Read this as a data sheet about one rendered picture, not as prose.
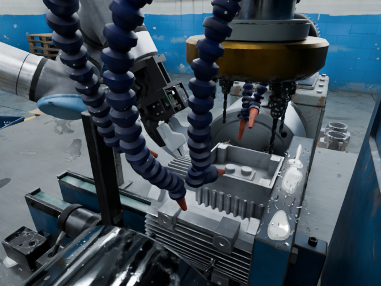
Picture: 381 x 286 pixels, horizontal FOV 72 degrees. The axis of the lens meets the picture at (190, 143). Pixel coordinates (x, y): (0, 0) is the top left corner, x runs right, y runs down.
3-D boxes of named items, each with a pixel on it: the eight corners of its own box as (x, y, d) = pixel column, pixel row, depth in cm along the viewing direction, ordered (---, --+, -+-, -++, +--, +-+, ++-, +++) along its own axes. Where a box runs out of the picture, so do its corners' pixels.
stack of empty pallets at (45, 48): (94, 70, 696) (89, 33, 656) (68, 76, 627) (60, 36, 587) (61, 66, 745) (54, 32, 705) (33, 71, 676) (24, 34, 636)
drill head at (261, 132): (304, 154, 92) (320, 84, 81) (288, 219, 63) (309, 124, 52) (236, 140, 102) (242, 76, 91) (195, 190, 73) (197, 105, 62)
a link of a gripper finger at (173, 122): (199, 154, 53) (179, 114, 52) (178, 160, 57) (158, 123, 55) (206, 148, 56) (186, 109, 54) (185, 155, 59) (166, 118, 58)
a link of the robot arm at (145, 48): (97, 57, 50) (130, 50, 57) (110, 80, 50) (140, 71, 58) (127, 32, 44) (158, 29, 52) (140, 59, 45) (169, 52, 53)
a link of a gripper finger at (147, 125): (161, 148, 52) (140, 108, 50) (156, 150, 52) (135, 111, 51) (173, 139, 55) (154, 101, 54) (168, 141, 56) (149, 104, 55)
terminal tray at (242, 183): (278, 190, 48) (284, 156, 44) (264, 228, 39) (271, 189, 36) (217, 173, 53) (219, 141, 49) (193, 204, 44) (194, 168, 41)
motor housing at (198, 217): (271, 236, 58) (285, 162, 49) (246, 314, 43) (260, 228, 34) (191, 207, 66) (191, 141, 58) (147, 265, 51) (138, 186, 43)
